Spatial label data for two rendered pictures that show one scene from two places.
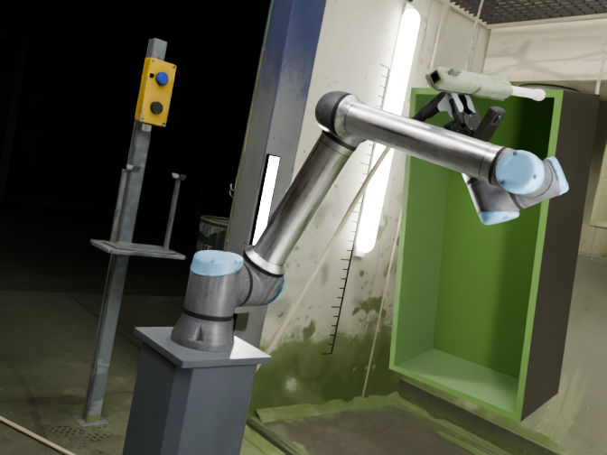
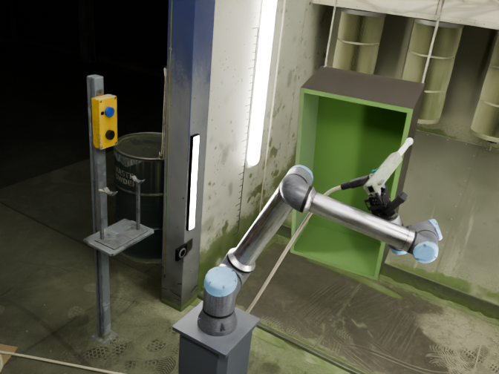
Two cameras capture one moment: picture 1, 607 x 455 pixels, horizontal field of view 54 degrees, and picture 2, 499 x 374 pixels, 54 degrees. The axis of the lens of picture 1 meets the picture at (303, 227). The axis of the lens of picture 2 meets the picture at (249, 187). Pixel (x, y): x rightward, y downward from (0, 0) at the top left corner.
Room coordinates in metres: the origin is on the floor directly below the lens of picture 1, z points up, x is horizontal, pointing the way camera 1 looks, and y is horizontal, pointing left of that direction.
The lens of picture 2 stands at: (-0.02, 0.78, 2.23)
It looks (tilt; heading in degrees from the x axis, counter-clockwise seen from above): 25 degrees down; 340
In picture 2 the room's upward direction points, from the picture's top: 6 degrees clockwise
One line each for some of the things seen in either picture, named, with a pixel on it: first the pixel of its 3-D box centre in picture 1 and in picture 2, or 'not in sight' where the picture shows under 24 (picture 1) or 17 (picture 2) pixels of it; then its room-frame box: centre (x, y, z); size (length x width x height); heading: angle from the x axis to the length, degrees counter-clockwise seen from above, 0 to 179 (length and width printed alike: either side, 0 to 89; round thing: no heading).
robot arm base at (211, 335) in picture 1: (205, 325); (217, 314); (1.77, 0.23, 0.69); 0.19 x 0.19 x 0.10
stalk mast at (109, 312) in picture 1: (124, 234); (100, 222); (2.50, 0.74, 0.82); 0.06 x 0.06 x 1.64; 41
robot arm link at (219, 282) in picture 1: (216, 281); (220, 289); (1.78, 0.23, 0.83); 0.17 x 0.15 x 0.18; 145
